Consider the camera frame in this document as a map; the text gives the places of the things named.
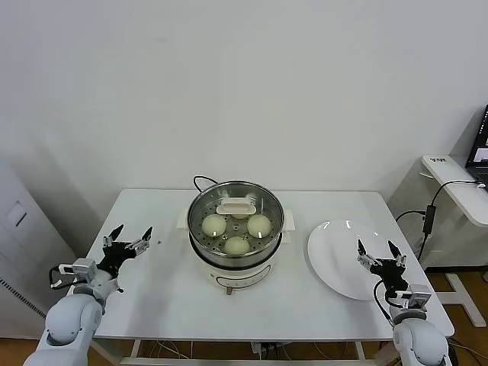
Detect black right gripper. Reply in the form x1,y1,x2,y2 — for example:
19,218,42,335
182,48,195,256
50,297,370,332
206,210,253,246
356,239,409,295

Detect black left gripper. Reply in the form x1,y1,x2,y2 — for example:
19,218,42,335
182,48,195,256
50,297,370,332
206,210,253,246
97,223,154,274

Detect glass lid with cream handle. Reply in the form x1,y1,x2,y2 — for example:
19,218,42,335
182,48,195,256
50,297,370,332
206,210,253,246
189,181,284,257

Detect stainless steel steamer basket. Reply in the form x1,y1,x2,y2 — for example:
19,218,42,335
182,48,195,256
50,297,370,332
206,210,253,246
186,179,286,268

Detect white round plate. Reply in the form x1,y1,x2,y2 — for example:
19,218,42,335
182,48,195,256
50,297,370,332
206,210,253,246
307,220,401,301

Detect white grey cabinet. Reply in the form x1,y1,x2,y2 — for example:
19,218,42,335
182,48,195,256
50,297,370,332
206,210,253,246
0,156,83,340

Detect white side desk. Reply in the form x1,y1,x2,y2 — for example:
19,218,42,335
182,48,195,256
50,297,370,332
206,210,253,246
421,154,488,329

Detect cream electric cooker base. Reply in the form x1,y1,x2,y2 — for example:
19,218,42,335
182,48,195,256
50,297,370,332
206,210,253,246
175,208,297,297

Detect black laptop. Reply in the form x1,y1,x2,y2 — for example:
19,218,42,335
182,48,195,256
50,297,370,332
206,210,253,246
464,104,488,184

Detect white power strip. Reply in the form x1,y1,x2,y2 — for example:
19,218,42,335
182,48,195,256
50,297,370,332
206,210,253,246
249,342,285,361

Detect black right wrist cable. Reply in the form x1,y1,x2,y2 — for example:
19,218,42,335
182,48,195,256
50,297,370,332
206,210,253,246
372,280,396,328

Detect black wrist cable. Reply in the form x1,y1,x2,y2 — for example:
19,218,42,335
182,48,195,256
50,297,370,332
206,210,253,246
372,280,396,328
48,265,75,290

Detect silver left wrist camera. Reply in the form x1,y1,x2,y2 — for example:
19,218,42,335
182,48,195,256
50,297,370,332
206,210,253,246
56,258,96,285

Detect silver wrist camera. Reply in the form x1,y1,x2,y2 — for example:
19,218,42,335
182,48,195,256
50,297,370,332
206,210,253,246
396,284,432,310
56,258,96,285

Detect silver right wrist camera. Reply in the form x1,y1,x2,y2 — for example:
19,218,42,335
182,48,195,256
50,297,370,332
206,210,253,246
396,284,432,310

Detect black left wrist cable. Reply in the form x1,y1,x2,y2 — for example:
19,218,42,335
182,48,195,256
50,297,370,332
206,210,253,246
48,265,75,290

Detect black cooker power cord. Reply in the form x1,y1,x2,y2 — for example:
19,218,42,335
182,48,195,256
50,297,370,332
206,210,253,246
192,175,218,195

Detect white table frame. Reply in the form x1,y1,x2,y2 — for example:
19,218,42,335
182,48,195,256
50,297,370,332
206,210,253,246
121,337,397,366

